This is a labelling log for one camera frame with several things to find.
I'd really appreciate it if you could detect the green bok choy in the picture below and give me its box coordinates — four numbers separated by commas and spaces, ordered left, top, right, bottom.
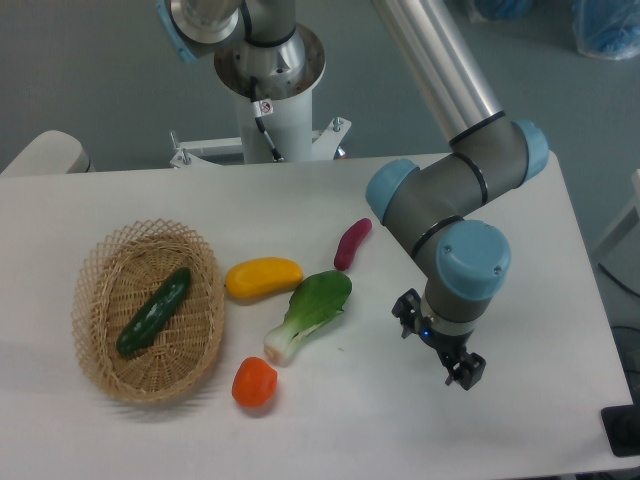
263, 270, 352, 365

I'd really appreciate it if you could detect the black device at table edge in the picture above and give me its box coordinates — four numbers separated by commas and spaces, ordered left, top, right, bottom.
601, 405, 639, 458

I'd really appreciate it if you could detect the yellow mango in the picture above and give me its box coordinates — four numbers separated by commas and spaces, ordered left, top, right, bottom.
225, 257, 304, 300

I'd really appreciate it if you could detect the white chair back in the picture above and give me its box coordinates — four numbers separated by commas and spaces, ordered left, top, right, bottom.
1, 130, 95, 178

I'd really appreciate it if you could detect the dark green cucumber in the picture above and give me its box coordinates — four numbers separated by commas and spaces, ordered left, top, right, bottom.
115, 267, 191, 357

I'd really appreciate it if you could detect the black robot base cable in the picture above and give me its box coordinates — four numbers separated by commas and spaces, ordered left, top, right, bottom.
248, 75, 285, 163

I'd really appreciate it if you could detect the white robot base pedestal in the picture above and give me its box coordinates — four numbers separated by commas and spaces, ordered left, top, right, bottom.
170, 24, 352, 168

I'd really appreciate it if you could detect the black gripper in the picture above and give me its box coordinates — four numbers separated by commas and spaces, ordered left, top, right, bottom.
391, 289, 486, 391

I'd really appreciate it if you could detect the purple sweet potato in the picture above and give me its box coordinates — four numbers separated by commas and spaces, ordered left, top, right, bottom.
333, 218, 372, 271

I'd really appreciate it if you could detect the woven wicker basket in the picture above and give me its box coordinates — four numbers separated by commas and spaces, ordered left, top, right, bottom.
72, 219, 224, 403

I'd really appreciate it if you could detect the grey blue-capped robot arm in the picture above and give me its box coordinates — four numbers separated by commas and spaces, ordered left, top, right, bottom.
155, 1, 549, 389

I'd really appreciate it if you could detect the blue plastic bag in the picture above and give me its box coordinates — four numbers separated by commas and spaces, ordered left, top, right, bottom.
472, 0, 534, 22
572, 0, 639, 61

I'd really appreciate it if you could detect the orange bell pepper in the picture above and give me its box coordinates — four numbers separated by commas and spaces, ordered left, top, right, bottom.
232, 357, 278, 408

